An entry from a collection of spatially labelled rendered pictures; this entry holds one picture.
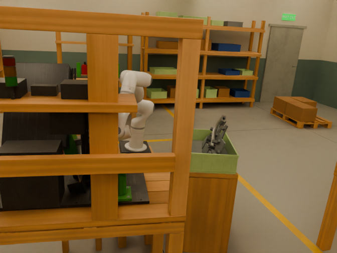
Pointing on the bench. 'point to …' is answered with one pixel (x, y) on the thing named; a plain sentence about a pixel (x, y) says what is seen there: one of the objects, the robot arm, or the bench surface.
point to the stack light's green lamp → (11, 82)
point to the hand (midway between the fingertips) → (79, 143)
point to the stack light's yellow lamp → (10, 72)
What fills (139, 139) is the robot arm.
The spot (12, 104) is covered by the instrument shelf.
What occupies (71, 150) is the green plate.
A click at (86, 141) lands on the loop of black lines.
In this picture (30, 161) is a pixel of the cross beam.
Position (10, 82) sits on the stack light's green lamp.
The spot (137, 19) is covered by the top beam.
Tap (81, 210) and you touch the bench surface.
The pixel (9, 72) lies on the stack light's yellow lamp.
